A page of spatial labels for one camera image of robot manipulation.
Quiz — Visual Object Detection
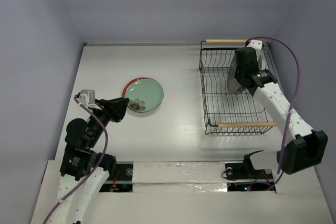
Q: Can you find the grey brown deer plate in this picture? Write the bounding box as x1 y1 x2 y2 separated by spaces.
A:
227 55 244 94

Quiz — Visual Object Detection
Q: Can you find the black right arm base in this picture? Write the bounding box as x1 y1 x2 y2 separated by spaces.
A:
222 151 274 181

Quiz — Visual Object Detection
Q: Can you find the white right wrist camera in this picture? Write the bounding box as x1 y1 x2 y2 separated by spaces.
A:
245 39 263 59

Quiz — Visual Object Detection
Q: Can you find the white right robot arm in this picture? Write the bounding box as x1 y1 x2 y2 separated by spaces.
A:
233 47 328 175

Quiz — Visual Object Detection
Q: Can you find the light green flower plate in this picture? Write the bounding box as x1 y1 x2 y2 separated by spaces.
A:
125 78 164 113

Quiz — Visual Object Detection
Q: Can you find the blue white floral plate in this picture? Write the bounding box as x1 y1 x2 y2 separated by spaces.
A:
257 53 263 71

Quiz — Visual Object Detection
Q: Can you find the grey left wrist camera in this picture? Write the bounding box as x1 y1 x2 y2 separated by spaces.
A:
78 89 95 107

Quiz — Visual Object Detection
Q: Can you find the red blue floral plate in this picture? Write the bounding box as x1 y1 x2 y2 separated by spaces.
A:
121 77 146 98

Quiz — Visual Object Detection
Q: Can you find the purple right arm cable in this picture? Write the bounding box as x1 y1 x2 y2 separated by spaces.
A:
236 37 300 191

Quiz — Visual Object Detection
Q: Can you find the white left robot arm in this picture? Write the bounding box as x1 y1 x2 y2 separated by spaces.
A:
46 94 130 223

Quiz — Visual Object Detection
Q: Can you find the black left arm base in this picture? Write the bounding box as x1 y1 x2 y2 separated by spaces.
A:
99 162 133 193

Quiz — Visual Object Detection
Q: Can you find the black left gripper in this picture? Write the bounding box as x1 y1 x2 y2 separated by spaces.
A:
87 96 129 146

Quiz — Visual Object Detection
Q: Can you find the black wire dish rack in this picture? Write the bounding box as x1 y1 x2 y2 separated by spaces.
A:
198 41 275 136

